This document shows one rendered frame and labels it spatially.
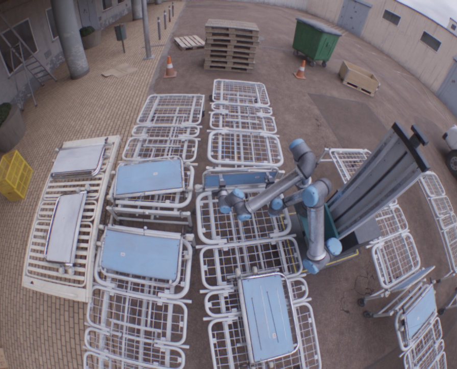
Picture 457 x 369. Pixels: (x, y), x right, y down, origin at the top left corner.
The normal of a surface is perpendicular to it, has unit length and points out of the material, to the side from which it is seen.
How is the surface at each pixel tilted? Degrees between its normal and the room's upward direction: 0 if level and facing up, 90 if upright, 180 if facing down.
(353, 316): 0
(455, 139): 90
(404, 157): 90
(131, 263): 8
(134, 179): 5
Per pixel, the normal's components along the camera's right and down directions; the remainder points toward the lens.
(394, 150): -0.98, 0.08
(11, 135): 0.87, 0.49
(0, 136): 0.61, 0.76
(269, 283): 0.17, -0.55
